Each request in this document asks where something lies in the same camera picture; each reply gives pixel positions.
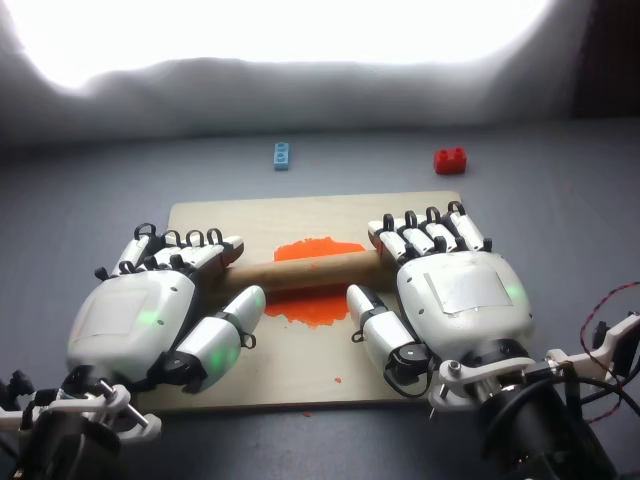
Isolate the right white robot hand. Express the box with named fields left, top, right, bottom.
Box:
left=344, top=199, right=535, bottom=400

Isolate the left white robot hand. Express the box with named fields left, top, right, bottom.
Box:
left=65, top=222, right=268, bottom=397

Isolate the wooden rolling pin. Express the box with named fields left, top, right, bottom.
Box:
left=219, top=248, right=399, bottom=296

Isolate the grey table cloth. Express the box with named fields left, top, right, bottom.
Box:
left=0, top=117, right=640, bottom=480

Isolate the red studded toy block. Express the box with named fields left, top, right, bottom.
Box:
left=432, top=147, right=469, bottom=176

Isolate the orange play dough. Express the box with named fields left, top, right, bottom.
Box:
left=263, top=238, right=367, bottom=329

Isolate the light wooden board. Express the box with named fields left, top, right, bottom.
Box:
left=142, top=190, right=476, bottom=412

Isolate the light blue toy block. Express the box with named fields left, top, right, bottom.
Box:
left=272, top=141, right=292, bottom=172

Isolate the white backdrop sheet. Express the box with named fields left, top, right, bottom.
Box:
left=0, top=0, right=596, bottom=151

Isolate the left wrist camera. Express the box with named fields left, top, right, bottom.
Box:
left=0, top=368, right=36, bottom=406

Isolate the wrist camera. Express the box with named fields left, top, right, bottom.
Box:
left=592, top=310, right=640, bottom=381
left=0, top=368, right=36, bottom=406

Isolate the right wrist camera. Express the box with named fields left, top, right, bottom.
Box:
left=592, top=310, right=640, bottom=381

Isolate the red and black twisted wire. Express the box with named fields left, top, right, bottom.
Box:
left=579, top=281, right=640, bottom=426

